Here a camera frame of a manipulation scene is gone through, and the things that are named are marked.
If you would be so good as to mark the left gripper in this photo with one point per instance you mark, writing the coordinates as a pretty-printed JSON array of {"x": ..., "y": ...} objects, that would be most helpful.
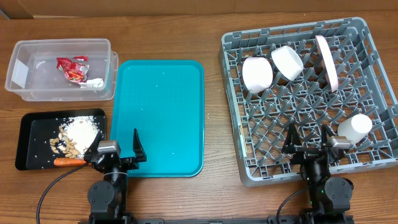
[{"x": 130, "y": 163}]

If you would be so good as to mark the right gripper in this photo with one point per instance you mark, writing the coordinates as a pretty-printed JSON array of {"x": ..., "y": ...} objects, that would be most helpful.
[{"x": 304, "y": 153}]

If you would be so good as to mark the white cup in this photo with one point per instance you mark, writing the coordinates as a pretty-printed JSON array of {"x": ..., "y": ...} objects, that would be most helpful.
[{"x": 355, "y": 128}]

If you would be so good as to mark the orange carrot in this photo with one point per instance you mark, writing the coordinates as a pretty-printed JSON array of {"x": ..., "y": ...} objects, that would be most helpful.
[{"x": 68, "y": 162}]

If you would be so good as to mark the white bowl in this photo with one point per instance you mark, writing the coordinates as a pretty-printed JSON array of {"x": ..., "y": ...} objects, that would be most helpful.
[
  {"x": 287, "y": 62},
  {"x": 257, "y": 74}
]

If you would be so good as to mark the white round plate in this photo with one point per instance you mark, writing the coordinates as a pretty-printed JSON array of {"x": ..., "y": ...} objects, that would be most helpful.
[{"x": 327, "y": 62}]

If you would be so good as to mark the red snack wrapper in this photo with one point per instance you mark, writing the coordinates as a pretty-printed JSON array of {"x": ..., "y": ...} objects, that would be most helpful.
[{"x": 76, "y": 71}]

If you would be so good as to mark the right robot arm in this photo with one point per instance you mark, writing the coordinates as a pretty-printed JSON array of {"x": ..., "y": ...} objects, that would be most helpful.
[{"x": 329, "y": 196}]

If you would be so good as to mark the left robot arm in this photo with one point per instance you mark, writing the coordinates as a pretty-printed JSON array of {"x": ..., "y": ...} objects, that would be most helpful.
[{"x": 108, "y": 197}]

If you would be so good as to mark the grey dishwasher rack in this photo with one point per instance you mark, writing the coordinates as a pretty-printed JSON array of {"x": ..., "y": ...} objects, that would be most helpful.
[{"x": 260, "y": 120}]

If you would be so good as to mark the white rice pile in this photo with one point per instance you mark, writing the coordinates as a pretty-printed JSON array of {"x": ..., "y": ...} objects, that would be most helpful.
[{"x": 82, "y": 130}]

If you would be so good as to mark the peanut pile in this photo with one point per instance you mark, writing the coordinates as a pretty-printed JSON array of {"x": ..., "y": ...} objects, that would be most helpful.
[{"x": 62, "y": 144}]

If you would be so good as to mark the teal serving tray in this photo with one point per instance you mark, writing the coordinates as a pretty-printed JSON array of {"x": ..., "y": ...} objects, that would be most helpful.
[{"x": 164, "y": 101}]

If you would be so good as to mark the black plastic tray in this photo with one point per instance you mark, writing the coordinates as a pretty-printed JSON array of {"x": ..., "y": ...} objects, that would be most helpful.
[{"x": 37, "y": 129}]

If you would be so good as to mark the clear plastic bin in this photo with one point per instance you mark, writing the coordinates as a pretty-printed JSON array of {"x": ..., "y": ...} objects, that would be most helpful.
[{"x": 35, "y": 74}]

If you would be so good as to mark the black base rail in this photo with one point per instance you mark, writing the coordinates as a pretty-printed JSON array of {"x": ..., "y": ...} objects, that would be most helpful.
[{"x": 284, "y": 219}]

